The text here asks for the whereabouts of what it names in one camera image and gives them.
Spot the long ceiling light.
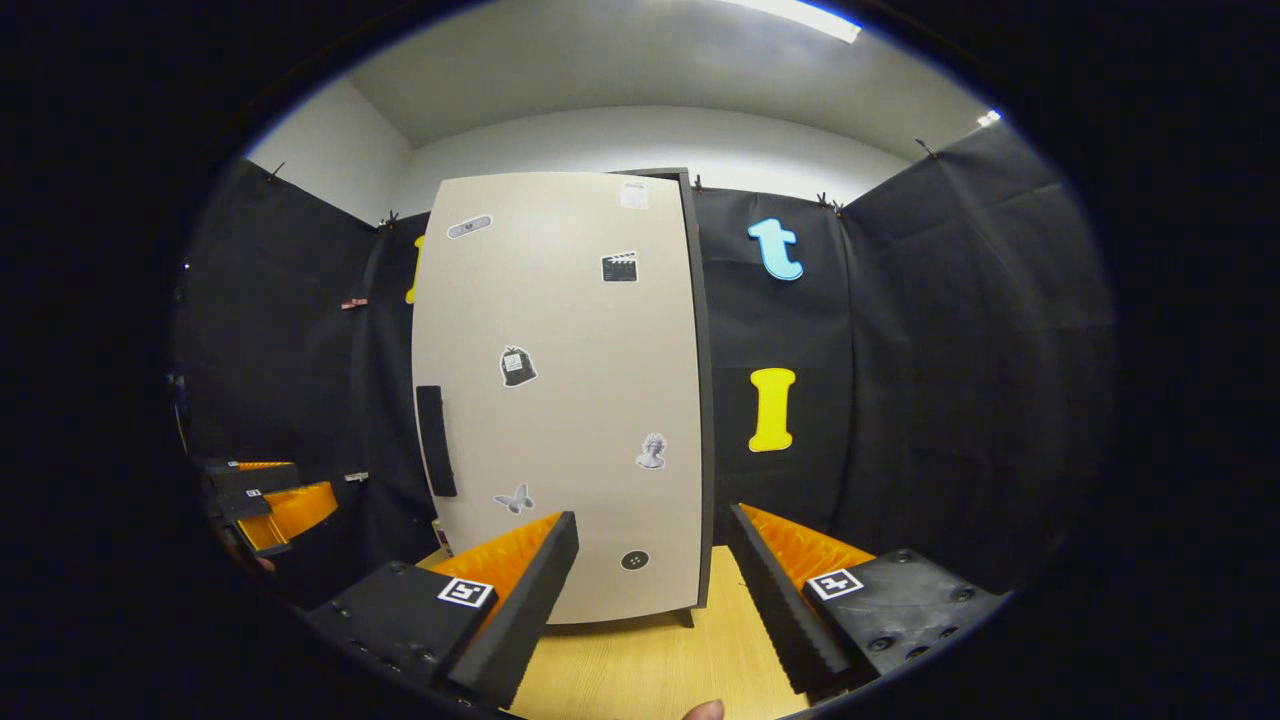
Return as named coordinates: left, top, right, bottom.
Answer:
left=725, top=0, right=863, bottom=44

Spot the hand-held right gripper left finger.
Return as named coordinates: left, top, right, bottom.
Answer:
left=305, top=510, right=581, bottom=709

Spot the beige cabinet door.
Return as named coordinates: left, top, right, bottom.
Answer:
left=412, top=172, right=704, bottom=626

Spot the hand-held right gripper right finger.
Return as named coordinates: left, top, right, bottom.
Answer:
left=727, top=502, right=1006, bottom=699

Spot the grey cabinet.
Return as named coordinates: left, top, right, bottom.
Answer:
left=412, top=167, right=717, bottom=629

